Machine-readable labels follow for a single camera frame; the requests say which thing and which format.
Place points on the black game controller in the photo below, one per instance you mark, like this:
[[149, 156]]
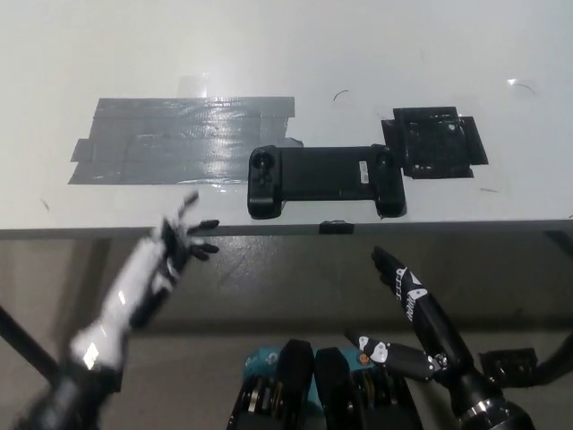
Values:
[[322, 174]]

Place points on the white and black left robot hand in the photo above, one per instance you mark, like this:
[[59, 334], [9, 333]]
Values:
[[134, 277]]

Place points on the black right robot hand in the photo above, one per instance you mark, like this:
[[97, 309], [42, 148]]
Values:
[[425, 313]]

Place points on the black table leg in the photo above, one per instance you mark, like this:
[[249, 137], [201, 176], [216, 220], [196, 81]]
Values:
[[557, 358], [27, 345]]

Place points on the grey duct tape patch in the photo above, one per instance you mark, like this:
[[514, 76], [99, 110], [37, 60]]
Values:
[[170, 143]]

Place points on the black tape square patch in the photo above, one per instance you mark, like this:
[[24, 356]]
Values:
[[432, 143]]

